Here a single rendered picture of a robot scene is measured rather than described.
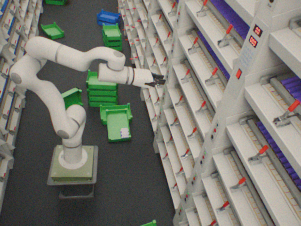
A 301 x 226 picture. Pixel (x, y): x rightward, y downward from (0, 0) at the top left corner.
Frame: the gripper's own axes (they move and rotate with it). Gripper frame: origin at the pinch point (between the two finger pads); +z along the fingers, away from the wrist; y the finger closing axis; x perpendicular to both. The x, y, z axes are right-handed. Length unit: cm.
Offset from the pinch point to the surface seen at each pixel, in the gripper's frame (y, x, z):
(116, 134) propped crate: -55, -106, 5
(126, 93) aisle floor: -115, -103, 24
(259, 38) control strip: 38, 45, 7
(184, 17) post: -29.6, 22.6, 14.3
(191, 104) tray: 7.0, -9.0, 19.5
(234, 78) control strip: 34.6, 28.3, 10.6
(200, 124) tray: 21.2, -9.1, 19.5
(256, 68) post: 41, 37, 10
